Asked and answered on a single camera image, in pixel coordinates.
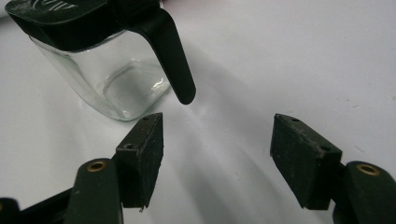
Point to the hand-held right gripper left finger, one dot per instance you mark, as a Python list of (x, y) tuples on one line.
[(141, 161)]

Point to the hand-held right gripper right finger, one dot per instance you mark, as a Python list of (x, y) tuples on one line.
[(306, 161)]

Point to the glass jar with black lid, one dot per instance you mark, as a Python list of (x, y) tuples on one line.
[(115, 62)]

